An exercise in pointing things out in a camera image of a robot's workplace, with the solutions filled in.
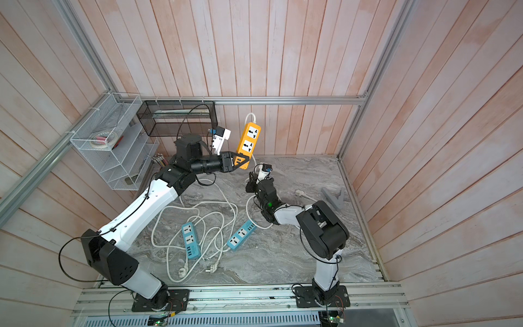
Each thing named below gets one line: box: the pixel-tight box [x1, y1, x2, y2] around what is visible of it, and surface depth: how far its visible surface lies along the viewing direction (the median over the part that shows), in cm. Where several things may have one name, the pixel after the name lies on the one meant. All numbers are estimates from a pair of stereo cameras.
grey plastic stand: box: [321, 186, 345, 210], surface depth 103 cm
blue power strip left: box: [181, 222, 202, 260], surface depth 86 cm
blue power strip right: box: [226, 220, 258, 251], surface depth 89 cm
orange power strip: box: [234, 121, 262, 170], surface depth 67 cm
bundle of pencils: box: [151, 153, 169, 167], surface depth 98 cm
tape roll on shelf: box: [89, 132, 118, 148], surface depth 74 cm
